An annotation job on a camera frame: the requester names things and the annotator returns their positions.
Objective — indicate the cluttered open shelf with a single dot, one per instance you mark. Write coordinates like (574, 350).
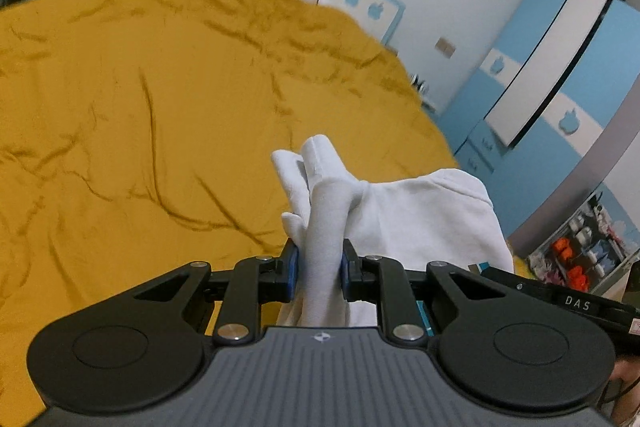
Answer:
(565, 252)

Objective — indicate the person's right forearm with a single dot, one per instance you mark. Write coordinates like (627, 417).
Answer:
(627, 382)

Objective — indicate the blue white wardrobe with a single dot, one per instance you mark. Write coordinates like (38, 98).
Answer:
(525, 157)

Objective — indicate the small black white object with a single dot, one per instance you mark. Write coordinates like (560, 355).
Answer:
(420, 84)

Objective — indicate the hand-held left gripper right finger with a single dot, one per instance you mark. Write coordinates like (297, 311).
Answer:
(345, 274)

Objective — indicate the mustard yellow blanket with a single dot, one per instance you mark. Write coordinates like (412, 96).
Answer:
(125, 107)

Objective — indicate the beige wall switch plate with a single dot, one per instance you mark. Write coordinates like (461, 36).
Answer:
(445, 48)

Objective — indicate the white small garment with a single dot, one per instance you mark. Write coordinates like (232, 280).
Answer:
(400, 217)

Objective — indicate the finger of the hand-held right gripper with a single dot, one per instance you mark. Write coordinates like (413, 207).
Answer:
(423, 316)

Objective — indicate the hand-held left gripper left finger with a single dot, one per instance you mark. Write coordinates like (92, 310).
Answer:
(292, 274)

